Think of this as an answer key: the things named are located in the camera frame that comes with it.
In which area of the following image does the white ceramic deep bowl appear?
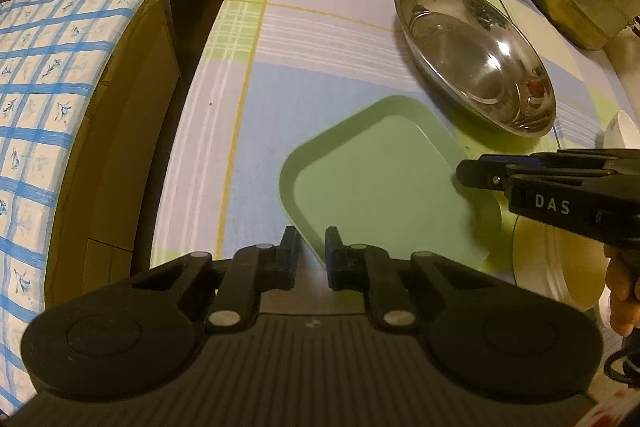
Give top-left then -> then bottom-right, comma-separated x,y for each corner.
603,110 -> 640,150

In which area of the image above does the green square plastic plate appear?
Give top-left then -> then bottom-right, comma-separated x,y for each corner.
279,95 -> 501,269

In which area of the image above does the large shallow steel bowl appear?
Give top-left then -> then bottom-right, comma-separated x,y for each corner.
394,0 -> 556,138

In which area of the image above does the right human hand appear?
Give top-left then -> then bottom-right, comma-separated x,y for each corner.
603,245 -> 640,337

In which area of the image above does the plaid pastel tablecloth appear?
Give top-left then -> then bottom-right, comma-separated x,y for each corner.
151,0 -> 632,265

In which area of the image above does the blue white checkered cloth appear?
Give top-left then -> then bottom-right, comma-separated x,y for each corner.
1,0 -> 149,415

